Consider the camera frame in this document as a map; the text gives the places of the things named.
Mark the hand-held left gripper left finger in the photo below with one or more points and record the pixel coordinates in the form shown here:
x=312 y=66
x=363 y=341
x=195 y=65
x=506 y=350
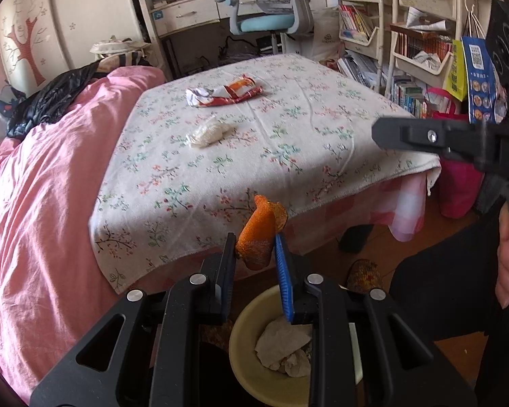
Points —
x=227 y=263

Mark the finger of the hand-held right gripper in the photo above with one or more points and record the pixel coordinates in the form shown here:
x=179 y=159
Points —
x=424 y=135

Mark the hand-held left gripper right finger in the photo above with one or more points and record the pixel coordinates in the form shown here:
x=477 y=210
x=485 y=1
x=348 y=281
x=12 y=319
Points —
x=285 y=280

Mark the orange peel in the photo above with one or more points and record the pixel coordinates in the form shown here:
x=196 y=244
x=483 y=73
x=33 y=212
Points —
x=258 y=233

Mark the white paper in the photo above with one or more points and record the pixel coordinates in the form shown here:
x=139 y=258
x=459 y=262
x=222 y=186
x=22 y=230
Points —
x=282 y=341

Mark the cream waste bin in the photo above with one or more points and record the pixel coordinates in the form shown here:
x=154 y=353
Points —
x=246 y=347

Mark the pink bag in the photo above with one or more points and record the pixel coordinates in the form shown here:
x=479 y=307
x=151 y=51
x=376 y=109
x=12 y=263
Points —
x=458 y=186

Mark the yellow green bag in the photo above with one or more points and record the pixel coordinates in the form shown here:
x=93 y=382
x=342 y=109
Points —
x=456 y=72

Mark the blue printed paper bag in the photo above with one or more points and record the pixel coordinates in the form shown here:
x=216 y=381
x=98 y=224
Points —
x=479 y=76

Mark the patterned slipper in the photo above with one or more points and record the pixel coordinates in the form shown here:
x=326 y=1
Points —
x=364 y=275

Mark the black furniture leg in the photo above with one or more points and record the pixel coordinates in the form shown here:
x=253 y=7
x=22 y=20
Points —
x=355 y=237

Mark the tall white shelf cart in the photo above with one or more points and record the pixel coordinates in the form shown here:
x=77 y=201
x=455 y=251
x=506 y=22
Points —
x=424 y=51

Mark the floral white cloth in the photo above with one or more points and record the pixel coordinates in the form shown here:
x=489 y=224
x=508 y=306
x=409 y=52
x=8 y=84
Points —
x=237 y=169

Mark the white book rack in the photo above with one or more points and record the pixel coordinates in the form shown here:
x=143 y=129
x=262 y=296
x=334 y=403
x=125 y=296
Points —
x=360 y=25

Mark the white plastic wad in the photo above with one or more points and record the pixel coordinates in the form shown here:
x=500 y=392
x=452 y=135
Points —
x=210 y=133

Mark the person's dark trouser leg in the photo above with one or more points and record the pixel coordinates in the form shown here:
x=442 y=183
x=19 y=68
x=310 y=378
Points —
x=449 y=288

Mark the red white snack wrapper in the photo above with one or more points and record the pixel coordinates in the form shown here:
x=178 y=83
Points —
x=229 y=91

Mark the pink blanket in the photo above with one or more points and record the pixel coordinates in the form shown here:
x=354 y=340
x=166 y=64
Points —
x=46 y=220

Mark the grey blue desk chair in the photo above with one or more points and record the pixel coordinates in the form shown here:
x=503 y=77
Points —
x=275 y=12

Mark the striped pillow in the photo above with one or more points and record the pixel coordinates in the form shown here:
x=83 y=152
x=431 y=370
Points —
x=118 y=55

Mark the black jacket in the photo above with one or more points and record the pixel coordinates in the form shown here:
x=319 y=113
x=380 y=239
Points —
x=51 y=101

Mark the white desk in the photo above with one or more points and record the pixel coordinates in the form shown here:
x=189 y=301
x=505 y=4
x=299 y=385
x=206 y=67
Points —
x=186 y=15

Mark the white wardrobe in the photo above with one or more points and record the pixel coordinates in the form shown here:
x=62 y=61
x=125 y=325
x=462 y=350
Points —
x=68 y=17

